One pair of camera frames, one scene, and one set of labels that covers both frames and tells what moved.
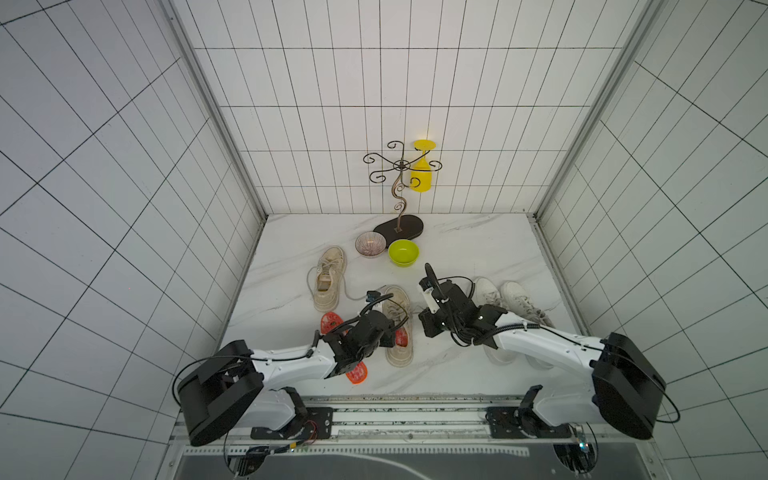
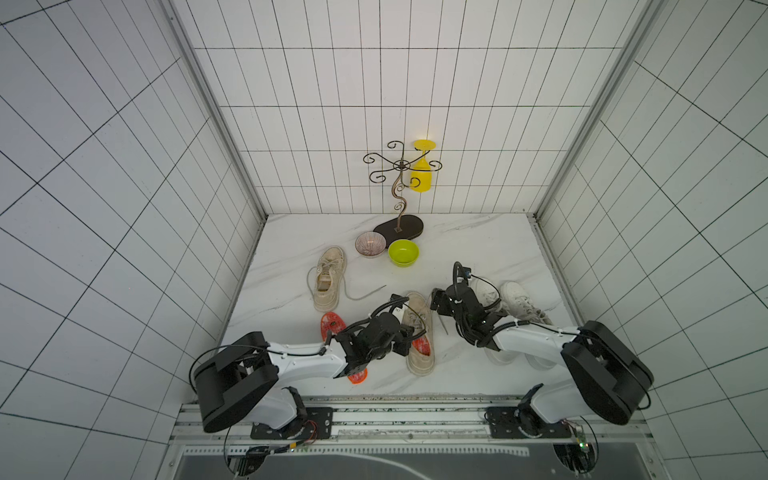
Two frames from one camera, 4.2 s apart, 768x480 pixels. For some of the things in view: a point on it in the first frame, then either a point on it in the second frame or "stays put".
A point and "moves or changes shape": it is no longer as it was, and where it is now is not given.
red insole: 401,337 moves or changes shape
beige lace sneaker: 329,272 stays put
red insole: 328,322 stays put
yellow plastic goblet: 421,177 stays put
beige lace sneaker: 395,302 moves or changes shape
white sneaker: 486,292 stays put
